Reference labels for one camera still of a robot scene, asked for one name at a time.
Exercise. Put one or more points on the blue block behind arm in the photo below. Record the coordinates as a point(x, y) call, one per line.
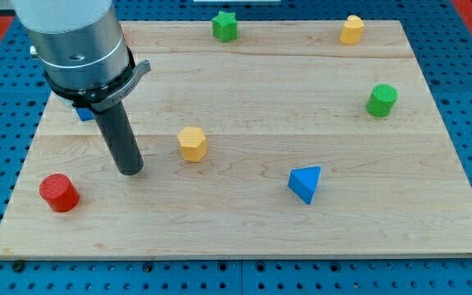
point(84, 114)

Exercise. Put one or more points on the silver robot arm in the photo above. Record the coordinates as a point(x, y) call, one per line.
point(83, 50)

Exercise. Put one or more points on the yellow hexagon block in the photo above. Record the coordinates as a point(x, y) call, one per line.
point(193, 143)

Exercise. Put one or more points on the wooden board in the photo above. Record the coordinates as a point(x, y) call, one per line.
point(284, 95)

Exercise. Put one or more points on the blue triangle block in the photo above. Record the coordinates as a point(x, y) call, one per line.
point(304, 182)

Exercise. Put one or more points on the green star block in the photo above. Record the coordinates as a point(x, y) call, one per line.
point(225, 26)

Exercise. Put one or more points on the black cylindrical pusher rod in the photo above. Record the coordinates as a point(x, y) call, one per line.
point(118, 135)

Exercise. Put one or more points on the green cylinder block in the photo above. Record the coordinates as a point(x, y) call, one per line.
point(381, 101)

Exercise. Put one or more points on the yellow heart block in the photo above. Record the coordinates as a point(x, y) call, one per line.
point(352, 30)

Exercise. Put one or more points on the red cylinder block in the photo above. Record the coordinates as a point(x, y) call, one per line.
point(59, 193)

